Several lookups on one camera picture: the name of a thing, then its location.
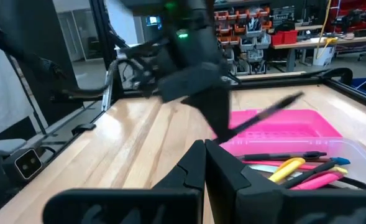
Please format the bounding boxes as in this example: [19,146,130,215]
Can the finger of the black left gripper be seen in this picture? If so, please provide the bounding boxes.
[182,95,222,142]
[207,90,233,142]

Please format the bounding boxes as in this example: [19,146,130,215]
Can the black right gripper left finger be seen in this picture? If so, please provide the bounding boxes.
[42,139,207,224]

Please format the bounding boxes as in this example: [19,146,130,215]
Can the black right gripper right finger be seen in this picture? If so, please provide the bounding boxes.
[204,139,366,224]

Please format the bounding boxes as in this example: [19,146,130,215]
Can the black Pilot G-2 pen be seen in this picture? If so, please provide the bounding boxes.
[213,91,304,146]

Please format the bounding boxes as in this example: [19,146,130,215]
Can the black gel pen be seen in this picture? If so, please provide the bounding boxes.
[236,151,328,162]

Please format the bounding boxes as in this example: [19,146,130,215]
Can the yellow highlighter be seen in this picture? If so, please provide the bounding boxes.
[268,157,306,184]

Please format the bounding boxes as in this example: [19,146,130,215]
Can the black marker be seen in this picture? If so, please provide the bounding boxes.
[282,161,339,190]

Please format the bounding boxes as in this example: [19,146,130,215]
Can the pink highlighter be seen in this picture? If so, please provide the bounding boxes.
[290,172,345,191]

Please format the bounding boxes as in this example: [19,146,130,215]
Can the blue pen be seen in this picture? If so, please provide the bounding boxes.
[241,157,351,167]

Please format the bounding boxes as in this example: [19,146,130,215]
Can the pink plastic box lid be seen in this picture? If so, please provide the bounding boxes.
[212,108,344,156]

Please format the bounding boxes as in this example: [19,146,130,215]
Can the clear plastic supply box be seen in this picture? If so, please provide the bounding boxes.
[226,136,366,191]

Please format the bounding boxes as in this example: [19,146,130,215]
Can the shelf with orange bins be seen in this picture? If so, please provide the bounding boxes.
[213,6,272,75]

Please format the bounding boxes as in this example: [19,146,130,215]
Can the small lit monitor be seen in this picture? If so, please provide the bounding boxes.
[145,15,162,27]

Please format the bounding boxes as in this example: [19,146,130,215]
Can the red storage bins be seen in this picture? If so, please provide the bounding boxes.
[271,29,299,47]

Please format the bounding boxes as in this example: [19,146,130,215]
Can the white bucket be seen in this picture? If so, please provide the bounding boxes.
[312,46,336,67]

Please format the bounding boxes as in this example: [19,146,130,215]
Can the wooden workbench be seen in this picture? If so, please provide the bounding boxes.
[271,34,366,73]

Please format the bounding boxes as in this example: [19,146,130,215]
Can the yellow cable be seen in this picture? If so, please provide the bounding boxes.
[315,0,339,60]

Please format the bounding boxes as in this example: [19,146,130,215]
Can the table-level camera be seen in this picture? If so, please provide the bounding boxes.
[2,147,43,184]

